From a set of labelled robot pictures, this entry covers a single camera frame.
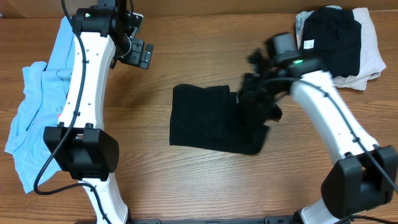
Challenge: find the folded black garment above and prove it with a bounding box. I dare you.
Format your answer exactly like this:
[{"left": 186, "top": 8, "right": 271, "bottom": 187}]
[{"left": 299, "top": 7, "right": 361, "bottom": 78}]

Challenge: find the folded white garment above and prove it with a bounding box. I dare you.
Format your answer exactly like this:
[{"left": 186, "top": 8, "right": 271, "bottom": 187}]
[{"left": 327, "top": 6, "right": 386, "bottom": 91}]

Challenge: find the black t-shirt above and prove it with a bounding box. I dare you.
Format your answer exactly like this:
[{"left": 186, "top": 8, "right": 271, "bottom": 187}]
[{"left": 169, "top": 84, "right": 269, "bottom": 155}]

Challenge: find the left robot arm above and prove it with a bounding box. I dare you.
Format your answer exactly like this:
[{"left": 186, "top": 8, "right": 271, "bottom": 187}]
[{"left": 44, "top": 0, "right": 154, "bottom": 223}]

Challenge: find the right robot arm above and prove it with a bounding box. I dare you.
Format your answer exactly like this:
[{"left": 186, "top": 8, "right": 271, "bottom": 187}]
[{"left": 238, "top": 32, "right": 397, "bottom": 223}]

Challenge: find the light blue t-shirt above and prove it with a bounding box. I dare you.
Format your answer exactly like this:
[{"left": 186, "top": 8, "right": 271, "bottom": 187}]
[{"left": 5, "top": 17, "right": 75, "bottom": 194}]

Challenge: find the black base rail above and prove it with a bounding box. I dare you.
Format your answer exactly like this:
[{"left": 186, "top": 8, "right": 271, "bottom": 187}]
[{"left": 126, "top": 215, "right": 300, "bottom": 224}]

